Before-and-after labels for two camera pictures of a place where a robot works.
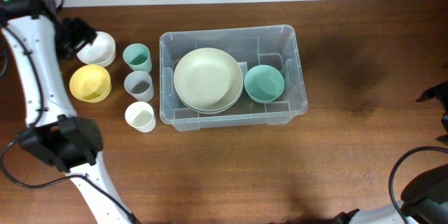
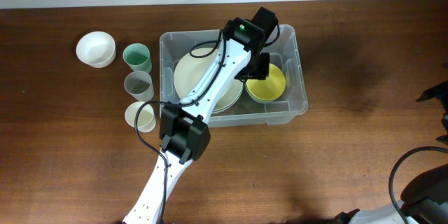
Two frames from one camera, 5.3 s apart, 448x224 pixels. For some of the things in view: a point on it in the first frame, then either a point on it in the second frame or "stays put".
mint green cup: x=138 y=57 stays put
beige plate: x=208 y=80 stays put
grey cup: x=139 y=84 stays put
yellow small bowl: x=90 y=83 to x=271 y=88
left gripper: x=87 y=34 to x=264 y=73
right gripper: x=436 y=90 stays put
